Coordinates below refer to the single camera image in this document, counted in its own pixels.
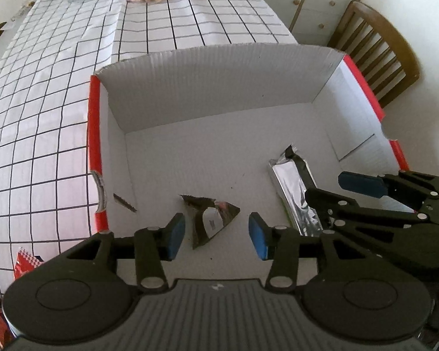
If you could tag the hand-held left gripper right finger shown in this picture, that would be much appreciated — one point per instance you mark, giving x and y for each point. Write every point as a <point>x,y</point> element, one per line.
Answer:
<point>258,237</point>

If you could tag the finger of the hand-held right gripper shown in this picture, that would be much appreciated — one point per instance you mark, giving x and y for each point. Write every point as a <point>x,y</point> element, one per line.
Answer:
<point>325,201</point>
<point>362,184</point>

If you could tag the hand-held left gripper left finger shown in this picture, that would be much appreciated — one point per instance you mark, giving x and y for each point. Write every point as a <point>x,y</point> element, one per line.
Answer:
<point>175,236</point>

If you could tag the dark triangular snack packet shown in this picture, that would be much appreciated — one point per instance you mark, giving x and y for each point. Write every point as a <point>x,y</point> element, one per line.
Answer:
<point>201,236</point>

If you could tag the silver foil snack packet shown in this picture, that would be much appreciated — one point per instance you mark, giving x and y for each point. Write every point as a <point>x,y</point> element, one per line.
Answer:
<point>289,186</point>

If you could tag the red cardboard box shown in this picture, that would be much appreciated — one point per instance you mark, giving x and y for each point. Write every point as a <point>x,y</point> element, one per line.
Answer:
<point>205,146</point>

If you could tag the torn dark wrapper strip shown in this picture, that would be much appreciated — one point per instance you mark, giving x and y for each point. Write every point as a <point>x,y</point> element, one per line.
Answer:
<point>125,203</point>

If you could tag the red white patterned snack packet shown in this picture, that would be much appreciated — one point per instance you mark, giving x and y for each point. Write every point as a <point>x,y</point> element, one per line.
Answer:
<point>23,265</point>

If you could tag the wooden slatted chair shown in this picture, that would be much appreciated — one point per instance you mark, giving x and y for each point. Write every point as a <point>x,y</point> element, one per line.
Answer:
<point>395,33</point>

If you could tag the white grid tablecloth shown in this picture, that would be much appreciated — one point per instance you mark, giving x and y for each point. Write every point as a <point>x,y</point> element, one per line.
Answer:
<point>58,117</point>

